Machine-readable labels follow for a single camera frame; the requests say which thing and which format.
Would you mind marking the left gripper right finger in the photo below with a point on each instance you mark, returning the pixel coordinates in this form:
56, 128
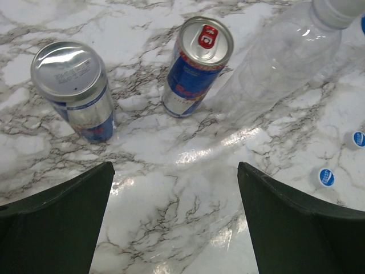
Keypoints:
294, 232

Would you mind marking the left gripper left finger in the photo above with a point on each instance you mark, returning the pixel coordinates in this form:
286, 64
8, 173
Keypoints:
56, 230

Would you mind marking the clear unlabelled plastic bottle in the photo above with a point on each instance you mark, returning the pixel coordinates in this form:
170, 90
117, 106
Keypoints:
284, 57

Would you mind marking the blue bottle cap left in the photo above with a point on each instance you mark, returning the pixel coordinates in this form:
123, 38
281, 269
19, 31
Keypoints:
322, 177

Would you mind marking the blue bottle cap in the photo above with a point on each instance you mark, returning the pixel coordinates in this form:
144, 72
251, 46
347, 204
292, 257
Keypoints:
322, 177
354, 140

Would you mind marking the blue bottle cap upper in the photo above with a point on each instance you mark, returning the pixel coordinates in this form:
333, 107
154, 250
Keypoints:
354, 140

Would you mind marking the upside-down energy drink can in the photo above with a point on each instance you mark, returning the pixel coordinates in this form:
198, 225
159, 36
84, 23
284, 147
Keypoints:
72, 77

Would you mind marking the upright energy drink can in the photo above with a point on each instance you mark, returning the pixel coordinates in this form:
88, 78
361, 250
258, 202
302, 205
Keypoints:
202, 49

